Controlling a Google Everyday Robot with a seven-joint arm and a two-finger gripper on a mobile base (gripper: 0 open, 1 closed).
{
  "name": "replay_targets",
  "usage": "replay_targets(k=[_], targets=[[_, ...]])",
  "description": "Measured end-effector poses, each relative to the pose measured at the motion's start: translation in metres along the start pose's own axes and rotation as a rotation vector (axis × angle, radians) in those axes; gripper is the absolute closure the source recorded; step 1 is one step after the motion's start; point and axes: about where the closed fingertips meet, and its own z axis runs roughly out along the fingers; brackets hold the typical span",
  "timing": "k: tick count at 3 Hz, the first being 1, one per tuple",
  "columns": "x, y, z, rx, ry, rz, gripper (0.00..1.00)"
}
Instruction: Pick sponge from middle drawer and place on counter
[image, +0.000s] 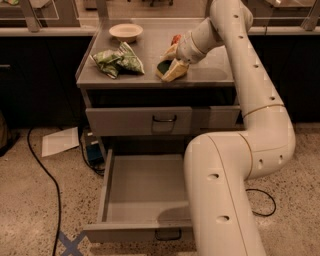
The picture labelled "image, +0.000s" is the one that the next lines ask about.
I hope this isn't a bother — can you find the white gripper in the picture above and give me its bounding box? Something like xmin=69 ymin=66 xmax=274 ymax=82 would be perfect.
xmin=161 ymin=31 xmax=206 ymax=82

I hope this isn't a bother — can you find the white ceramic bowl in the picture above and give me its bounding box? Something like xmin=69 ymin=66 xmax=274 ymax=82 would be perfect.
xmin=109 ymin=24 xmax=143 ymax=43

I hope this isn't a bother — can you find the black cable right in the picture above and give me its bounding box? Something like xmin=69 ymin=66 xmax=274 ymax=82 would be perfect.
xmin=245 ymin=188 xmax=277 ymax=218

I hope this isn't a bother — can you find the white paper sheet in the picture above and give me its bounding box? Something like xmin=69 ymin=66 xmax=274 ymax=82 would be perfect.
xmin=42 ymin=127 xmax=79 ymax=157

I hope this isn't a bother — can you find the black drawer handle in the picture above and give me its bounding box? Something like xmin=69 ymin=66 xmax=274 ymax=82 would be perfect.
xmin=152 ymin=115 xmax=177 ymax=123
xmin=154 ymin=228 xmax=182 ymax=241

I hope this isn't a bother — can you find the open grey middle drawer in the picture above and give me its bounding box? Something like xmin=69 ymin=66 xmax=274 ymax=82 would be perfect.
xmin=84 ymin=149 xmax=193 ymax=243

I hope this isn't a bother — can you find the grey upper drawer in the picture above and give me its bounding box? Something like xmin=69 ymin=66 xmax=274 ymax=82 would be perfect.
xmin=86 ymin=105 xmax=240 ymax=136

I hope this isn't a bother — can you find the green and yellow sponge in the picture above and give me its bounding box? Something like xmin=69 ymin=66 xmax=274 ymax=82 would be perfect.
xmin=156 ymin=60 xmax=172 ymax=78

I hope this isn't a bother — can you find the blue box on floor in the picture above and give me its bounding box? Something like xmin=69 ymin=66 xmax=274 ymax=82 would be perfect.
xmin=86 ymin=144 xmax=104 ymax=165

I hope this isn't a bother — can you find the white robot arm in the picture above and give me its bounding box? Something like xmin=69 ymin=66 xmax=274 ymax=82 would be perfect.
xmin=175 ymin=0 xmax=296 ymax=256

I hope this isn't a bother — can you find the green chip bag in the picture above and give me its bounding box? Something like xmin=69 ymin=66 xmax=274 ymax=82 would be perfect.
xmin=90 ymin=42 xmax=145 ymax=79

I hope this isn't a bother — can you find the grey metal drawer cabinet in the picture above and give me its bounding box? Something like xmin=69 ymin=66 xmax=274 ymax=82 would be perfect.
xmin=77 ymin=19 xmax=240 ymax=156

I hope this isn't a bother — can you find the black middle drawer handle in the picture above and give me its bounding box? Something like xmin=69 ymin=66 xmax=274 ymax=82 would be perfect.
xmin=154 ymin=228 xmax=182 ymax=241

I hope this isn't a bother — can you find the black upper drawer handle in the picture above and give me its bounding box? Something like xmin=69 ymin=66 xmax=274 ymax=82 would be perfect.
xmin=152 ymin=115 xmax=177 ymax=123

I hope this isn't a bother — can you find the crushed orange soda can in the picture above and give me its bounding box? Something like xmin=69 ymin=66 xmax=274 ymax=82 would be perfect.
xmin=171 ymin=34 xmax=181 ymax=45

